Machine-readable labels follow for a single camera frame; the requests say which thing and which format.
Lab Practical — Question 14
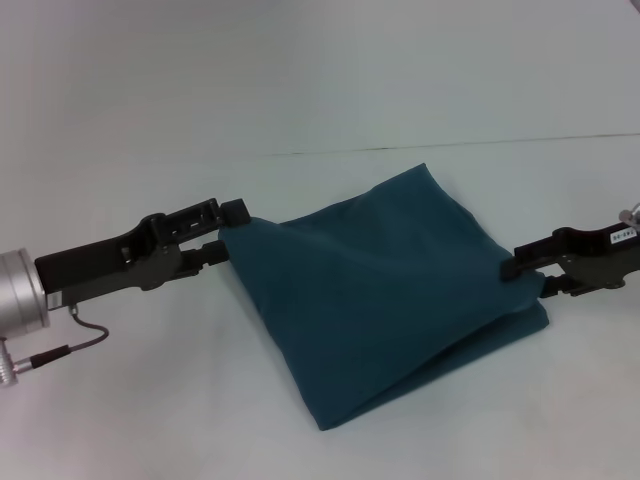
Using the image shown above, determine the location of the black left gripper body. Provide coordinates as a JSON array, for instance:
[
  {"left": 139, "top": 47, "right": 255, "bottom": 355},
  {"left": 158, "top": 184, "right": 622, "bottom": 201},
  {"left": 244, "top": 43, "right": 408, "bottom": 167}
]
[{"left": 33, "top": 211, "right": 184, "bottom": 304}]

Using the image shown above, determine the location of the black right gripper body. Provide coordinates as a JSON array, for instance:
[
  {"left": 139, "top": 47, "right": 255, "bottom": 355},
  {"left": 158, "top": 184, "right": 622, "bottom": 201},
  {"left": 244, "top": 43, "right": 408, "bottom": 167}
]
[{"left": 553, "top": 225, "right": 640, "bottom": 297}]

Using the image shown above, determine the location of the teal blue shirt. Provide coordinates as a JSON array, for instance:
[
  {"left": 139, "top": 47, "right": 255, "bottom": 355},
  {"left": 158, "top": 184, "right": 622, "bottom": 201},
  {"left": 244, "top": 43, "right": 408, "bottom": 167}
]
[{"left": 218, "top": 162, "right": 549, "bottom": 432}]

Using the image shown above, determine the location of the dark left gripper cable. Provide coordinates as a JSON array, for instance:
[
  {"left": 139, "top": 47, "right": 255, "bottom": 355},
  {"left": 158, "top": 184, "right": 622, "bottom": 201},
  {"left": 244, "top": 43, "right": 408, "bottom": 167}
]
[{"left": 0, "top": 303, "right": 112, "bottom": 389}]

